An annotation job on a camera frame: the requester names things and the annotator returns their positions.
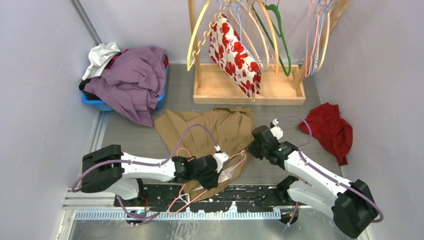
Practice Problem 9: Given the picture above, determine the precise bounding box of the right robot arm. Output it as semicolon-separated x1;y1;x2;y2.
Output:
247;125;379;239

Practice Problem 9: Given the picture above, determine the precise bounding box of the red poppy print skirt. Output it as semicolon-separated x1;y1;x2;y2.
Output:
208;13;261;102

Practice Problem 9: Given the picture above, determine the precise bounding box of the yellow hanger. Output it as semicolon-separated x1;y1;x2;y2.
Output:
186;0;211;72

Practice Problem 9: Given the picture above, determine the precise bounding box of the wavy wooden hanger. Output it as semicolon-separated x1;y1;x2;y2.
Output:
187;12;218;61

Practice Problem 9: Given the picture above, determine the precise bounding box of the pink wire hanger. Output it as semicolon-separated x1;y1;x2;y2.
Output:
166;147;248;217

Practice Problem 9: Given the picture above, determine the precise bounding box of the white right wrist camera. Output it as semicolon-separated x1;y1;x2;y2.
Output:
270;118;284;140

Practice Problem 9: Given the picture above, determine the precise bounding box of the red garment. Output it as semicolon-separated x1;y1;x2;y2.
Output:
298;102;354;166

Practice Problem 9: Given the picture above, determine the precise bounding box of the light wooden hanger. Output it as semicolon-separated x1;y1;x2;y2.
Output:
229;0;270;72

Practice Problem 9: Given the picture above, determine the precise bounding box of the tan garment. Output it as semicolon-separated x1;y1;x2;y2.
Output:
153;106;256;201

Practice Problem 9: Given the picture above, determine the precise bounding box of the white garment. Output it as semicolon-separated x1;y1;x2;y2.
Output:
81;42;121;81

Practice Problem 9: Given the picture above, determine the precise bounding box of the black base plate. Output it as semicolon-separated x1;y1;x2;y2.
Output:
122;184;295;213

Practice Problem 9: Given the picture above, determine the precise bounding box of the orange hanger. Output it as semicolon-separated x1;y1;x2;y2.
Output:
257;0;280;76

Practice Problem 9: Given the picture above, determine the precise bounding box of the wooden hanger rack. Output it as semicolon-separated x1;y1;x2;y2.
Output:
191;0;348;105

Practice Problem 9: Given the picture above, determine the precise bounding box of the purple garment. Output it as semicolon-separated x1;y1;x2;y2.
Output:
83;45;167;127

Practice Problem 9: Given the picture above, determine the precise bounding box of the beige wooden hanger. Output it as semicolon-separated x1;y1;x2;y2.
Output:
311;0;333;75

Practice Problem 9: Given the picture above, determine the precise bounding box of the aluminium rail frame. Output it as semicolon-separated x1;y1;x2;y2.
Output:
49;112;370;240

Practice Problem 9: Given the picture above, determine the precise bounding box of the light blue wire hanger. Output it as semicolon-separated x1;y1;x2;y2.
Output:
307;0;333;76

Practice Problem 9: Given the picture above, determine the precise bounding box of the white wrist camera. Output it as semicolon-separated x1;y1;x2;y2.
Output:
212;145;231;173
270;118;284;140

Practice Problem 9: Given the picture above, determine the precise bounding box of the green hanger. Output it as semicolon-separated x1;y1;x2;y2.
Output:
252;0;292;77

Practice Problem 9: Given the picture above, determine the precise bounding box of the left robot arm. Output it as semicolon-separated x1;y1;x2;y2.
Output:
76;144;230;207

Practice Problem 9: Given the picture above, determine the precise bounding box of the blue plastic basket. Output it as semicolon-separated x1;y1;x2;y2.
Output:
78;61;168;112

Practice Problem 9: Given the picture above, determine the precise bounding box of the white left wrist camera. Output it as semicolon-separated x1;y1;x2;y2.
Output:
212;145;231;173

